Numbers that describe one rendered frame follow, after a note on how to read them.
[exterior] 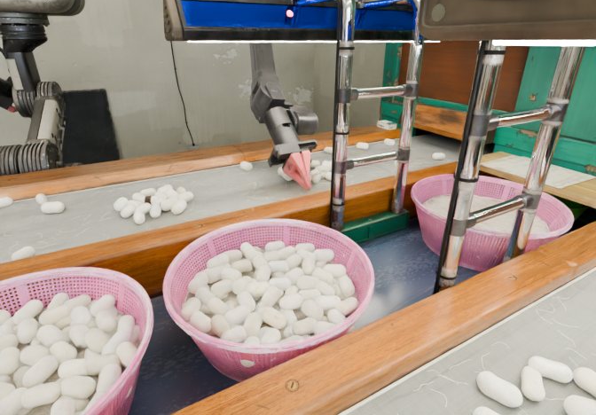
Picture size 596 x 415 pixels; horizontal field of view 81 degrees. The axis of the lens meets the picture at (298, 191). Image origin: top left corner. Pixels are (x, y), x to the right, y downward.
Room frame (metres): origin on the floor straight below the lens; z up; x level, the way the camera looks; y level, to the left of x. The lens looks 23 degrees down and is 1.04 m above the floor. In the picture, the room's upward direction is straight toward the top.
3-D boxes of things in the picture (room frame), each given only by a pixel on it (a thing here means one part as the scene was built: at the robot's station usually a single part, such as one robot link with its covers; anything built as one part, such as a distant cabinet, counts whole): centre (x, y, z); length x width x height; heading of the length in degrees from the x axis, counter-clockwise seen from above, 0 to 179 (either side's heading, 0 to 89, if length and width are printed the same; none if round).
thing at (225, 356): (0.38, 0.04, 0.72); 0.27 x 0.27 x 0.10
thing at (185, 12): (0.76, -0.07, 1.08); 0.62 x 0.08 x 0.07; 119
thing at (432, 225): (0.59, -0.35, 0.72); 0.27 x 0.27 x 0.10
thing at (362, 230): (0.68, -0.10, 0.90); 0.20 x 0.19 x 0.45; 119
